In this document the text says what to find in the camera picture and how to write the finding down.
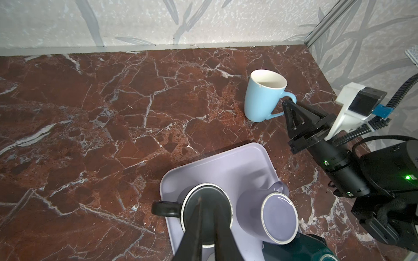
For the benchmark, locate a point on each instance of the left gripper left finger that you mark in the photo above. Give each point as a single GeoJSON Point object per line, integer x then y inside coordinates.
{"type": "Point", "coordinates": [190, 248]}

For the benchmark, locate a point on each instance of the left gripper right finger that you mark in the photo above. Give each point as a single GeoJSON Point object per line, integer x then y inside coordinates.
{"type": "Point", "coordinates": [225, 245]}

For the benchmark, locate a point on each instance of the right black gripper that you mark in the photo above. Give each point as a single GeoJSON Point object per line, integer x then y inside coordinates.
{"type": "Point", "coordinates": [306, 127]}

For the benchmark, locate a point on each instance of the light blue mug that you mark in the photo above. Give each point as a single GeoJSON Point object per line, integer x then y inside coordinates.
{"type": "Point", "coordinates": [264, 91]}

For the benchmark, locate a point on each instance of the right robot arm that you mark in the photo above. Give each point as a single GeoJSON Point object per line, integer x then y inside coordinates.
{"type": "Point", "coordinates": [383, 183]}

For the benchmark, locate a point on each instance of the lavender mug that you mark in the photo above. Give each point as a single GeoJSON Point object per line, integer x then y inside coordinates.
{"type": "Point", "coordinates": [268, 214]}

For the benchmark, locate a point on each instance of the black enamel mug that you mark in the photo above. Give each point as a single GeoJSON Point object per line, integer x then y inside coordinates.
{"type": "Point", "coordinates": [209, 197]}

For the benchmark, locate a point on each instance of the dark green mug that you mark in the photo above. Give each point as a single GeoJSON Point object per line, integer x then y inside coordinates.
{"type": "Point", "coordinates": [305, 247]}

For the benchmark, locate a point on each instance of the lavender plastic tray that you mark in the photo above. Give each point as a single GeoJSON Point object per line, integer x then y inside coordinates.
{"type": "Point", "coordinates": [244, 168]}

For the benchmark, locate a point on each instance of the white wire mesh basket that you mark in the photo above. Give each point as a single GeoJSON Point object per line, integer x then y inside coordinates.
{"type": "Point", "coordinates": [412, 54]}

